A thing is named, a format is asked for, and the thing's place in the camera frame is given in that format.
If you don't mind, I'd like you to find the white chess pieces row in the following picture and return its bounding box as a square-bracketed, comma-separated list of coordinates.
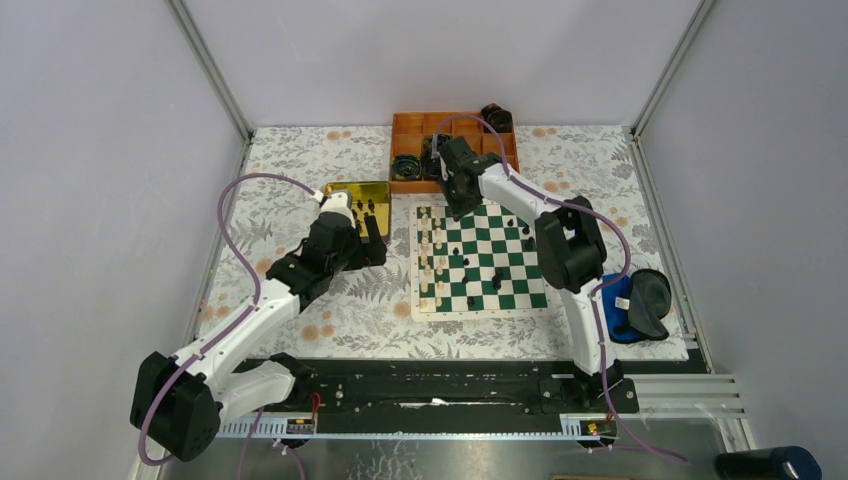
[414, 204, 446, 313]

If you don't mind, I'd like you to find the gold metal tin box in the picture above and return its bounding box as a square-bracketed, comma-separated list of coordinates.
[324, 181, 391, 240]

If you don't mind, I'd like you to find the orange wooden compartment tray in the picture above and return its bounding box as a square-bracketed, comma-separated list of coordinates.
[387, 112, 521, 194]

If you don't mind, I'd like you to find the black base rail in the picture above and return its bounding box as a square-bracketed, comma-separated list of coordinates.
[248, 357, 641, 435]

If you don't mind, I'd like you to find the black tape roll in tray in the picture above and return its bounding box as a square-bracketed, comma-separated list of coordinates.
[421, 155, 442, 181]
[421, 133, 451, 158]
[390, 154, 422, 181]

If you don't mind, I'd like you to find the blue cloth pouch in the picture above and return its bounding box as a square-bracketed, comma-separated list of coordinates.
[602, 275, 647, 344]

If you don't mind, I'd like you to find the floral table cloth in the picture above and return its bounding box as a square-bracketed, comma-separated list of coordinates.
[195, 126, 663, 360]

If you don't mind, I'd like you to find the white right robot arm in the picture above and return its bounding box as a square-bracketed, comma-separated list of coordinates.
[431, 137, 616, 412]

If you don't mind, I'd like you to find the green white chess board mat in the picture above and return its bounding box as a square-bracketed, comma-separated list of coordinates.
[409, 201, 556, 321]

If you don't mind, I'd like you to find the black tape roll behind tray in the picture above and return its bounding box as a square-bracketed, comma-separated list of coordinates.
[480, 103, 513, 133]

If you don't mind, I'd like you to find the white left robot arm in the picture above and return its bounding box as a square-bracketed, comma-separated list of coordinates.
[130, 212, 387, 466]

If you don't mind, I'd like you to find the dark grey cloth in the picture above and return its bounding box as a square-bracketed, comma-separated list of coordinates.
[627, 269, 672, 341]

